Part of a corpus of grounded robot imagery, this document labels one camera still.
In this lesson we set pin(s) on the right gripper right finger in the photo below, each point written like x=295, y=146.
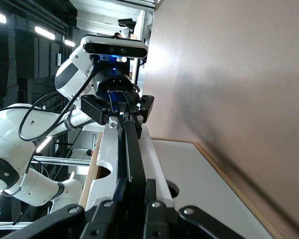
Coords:
x=169, y=221

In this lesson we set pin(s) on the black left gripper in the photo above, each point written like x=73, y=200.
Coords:
x=114, y=87

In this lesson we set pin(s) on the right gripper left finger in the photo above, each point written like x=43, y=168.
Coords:
x=99, y=219

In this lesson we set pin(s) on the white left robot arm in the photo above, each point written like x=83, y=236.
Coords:
x=15, y=129

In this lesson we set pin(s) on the light wooden drawer cabinet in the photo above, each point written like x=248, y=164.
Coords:
x=93, y=174

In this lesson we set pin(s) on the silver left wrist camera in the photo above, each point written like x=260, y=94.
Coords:
x=114, y=49

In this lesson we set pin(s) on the aluminium frame rail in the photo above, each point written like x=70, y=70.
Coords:
x=10, y=225
x=64, y=161

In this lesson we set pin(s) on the black mounted camera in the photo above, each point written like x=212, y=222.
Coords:
x=127, y=23

